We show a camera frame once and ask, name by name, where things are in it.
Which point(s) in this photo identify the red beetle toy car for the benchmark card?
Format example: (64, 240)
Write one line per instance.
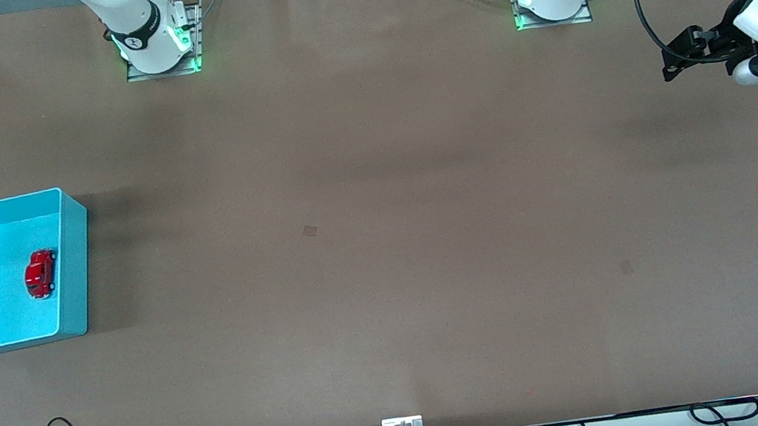
(40, 275)

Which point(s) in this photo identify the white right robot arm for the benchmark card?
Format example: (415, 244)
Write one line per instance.
(141, 30)

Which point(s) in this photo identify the light blue plastic box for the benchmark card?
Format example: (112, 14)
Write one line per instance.
(11, 313)

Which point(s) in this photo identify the small square tape patch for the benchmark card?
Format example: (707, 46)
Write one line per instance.
(309, 231)

